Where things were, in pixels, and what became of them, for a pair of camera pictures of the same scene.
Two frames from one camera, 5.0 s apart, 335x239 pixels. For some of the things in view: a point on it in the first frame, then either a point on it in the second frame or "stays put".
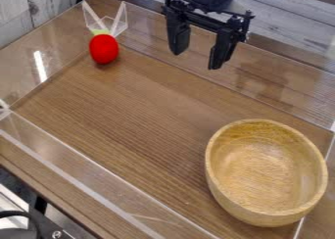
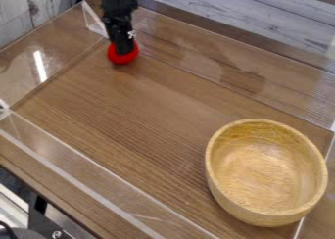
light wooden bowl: [266, 172] stays put
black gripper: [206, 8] -> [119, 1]
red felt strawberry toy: [103, 46] -> [123, 59]
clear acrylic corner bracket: [106, 24] stays put
